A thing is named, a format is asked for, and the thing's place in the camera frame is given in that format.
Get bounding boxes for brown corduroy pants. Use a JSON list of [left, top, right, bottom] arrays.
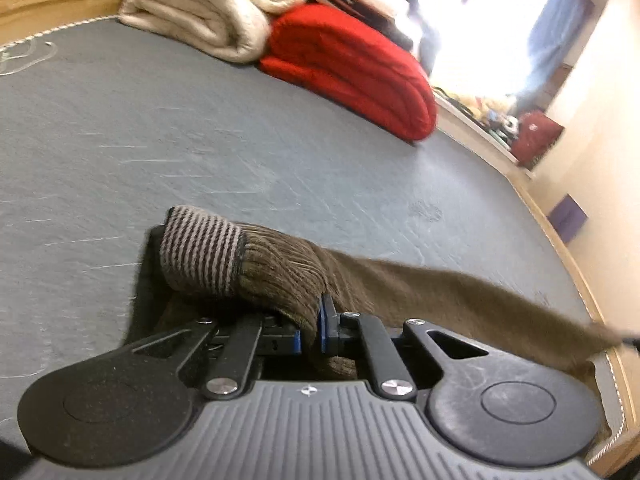
[[127, 205, 626, 441]]

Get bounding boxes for yellow plush toy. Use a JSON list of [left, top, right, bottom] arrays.
[[470, 95, 506, 123]]

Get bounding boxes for red folded blanket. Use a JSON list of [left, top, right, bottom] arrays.
[[257, 4, 438, 143]]

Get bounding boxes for purple box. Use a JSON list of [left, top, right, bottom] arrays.
[[547, 194, 589, 243]]

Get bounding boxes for white windowsill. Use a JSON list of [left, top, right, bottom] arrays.
[[432, 87, 533, 178]]

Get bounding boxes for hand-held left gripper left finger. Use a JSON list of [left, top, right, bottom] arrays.
[[120, 312, 302, 402]]

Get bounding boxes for cream folded blanket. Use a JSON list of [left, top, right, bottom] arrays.
[[117, 0, 307, 64]]

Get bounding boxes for grey quilted mattress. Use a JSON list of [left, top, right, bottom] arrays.
[[0, 15, 623, 461]]

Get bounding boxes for red patterned cushion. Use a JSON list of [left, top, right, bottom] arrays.
[[511, 110, 566, 168]]

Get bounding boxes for blue curtain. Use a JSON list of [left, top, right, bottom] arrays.
[[515, 0, 596, 111]]

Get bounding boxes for window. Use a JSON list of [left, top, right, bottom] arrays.
[[400, 0, 561, 101]]

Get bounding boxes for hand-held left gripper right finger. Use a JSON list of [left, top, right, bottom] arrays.
[[319, 294, 492, 402]]

